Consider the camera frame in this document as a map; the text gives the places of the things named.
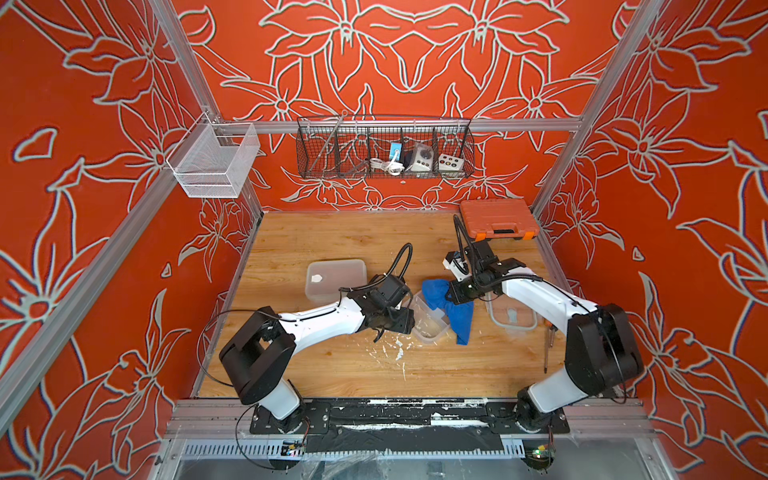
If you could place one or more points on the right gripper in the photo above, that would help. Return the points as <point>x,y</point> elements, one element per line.
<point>456,296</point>

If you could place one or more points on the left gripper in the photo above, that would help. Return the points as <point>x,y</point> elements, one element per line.
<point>406,325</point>

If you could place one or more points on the blue cloth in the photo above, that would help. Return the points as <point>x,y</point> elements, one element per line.
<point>437,294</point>

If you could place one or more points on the clear lunch box lid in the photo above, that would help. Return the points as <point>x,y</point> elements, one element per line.
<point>511,314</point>

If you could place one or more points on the clear lunch box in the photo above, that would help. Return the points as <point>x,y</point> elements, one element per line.
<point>430,324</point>

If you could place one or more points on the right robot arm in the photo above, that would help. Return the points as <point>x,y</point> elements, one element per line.
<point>601,350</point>

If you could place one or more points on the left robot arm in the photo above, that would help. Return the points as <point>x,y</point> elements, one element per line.
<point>256,357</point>

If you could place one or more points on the left closed lunch box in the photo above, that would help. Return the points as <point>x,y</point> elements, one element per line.
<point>325,278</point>

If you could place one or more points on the orange tool case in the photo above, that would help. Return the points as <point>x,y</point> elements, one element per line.
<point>499,218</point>

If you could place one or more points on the white button box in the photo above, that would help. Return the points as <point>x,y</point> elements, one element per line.
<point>450,165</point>

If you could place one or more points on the white power adapter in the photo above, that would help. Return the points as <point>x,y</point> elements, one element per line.
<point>421,159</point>

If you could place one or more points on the blue white small box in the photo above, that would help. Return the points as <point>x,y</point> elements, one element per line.
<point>395,152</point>

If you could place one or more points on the clear acrylic box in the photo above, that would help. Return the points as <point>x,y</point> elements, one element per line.
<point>208,164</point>

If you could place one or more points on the orange handled screwdriver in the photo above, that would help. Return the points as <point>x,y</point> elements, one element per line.
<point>549,338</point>

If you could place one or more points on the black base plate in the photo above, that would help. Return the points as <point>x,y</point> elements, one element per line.
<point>417,426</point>

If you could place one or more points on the black wire basket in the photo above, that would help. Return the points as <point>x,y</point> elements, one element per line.
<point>352,147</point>

